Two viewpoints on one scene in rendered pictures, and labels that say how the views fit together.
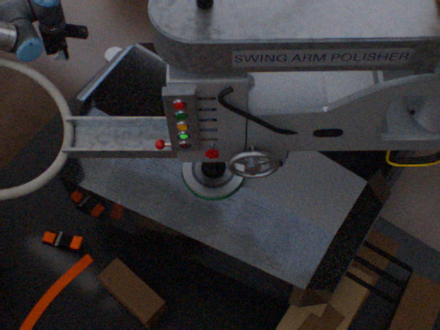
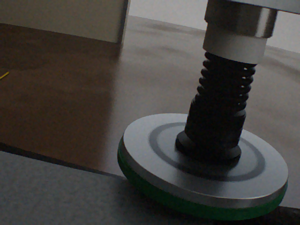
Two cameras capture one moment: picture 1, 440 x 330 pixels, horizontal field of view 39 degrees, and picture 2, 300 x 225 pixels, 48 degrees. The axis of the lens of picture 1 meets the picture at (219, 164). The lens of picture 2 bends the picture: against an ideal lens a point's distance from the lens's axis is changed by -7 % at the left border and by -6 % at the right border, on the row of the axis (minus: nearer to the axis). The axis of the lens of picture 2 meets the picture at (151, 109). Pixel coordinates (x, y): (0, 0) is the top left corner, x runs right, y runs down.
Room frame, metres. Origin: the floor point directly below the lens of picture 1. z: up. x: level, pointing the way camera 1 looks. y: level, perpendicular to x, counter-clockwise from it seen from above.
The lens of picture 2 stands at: (1.28, -0.26, 1.05)
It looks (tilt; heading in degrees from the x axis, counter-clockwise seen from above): 21 degrees down; 148
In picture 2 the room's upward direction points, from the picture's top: 11 degrees clockwise
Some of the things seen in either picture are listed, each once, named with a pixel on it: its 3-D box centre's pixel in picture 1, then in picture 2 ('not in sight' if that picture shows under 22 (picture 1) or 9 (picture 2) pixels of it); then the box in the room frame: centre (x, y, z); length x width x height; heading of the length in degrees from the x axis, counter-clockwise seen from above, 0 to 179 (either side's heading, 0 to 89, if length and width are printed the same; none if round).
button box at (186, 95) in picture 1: (182, 121); not in sight; (0.87, 0.09, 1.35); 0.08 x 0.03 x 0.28; 89
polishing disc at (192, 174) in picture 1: (213, 168); (207, 152); (0.98, 0.02, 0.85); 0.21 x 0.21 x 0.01
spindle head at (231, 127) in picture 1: (238, 95); not in sight; (0.98, -0.06, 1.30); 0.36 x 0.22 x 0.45; 89
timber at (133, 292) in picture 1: (132, 292); not in sight; (0.79, 0.40, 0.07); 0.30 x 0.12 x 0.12; 46
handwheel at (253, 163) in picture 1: (253, 154); not in sight; (0.86, -0.10, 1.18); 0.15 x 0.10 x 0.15; 89
